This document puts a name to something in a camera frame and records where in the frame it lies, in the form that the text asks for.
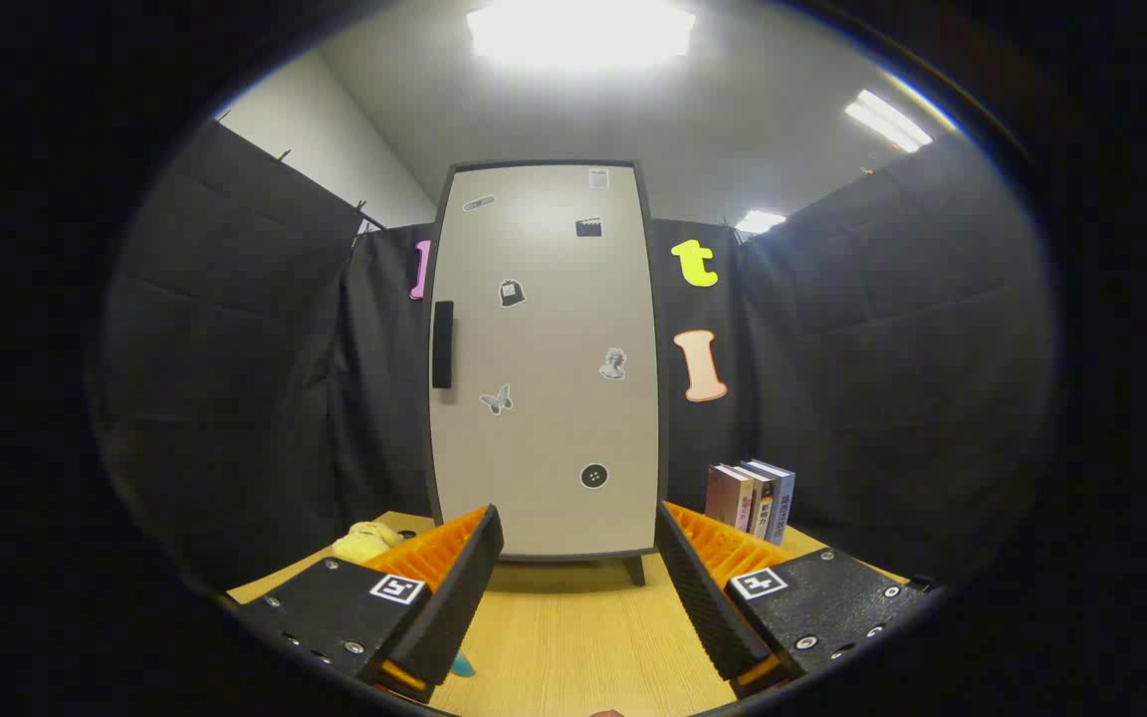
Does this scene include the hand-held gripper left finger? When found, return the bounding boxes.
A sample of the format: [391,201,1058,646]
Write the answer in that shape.
[225,504,505,703]

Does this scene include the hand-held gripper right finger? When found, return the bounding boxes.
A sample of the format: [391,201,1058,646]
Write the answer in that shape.
[655,500,943,698]

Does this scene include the black door handle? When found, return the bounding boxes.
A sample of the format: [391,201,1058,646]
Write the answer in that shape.
[432,301,455,389]

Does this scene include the beige cabinet door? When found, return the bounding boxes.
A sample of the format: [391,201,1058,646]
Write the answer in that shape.
[426,164,661,559]

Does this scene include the yellow plush toy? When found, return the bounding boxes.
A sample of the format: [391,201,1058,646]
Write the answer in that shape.
[332,521,405,565]

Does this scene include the white spine book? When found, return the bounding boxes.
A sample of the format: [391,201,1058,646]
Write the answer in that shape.
[733,465,779,539]

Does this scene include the grey blue book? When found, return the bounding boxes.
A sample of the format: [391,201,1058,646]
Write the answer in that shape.
[743,459,796,547]

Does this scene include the dark grey cabinet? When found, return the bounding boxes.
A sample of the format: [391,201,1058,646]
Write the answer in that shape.
[421,159,672,587]

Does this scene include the black backdrop cloth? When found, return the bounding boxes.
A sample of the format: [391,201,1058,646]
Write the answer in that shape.
[96,119,1057,598]

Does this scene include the long ceiling light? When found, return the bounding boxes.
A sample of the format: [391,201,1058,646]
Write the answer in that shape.
[844,90,933,153]

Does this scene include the large ceiling light panel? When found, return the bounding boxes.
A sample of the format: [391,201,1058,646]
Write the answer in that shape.
[466,0,696,69]

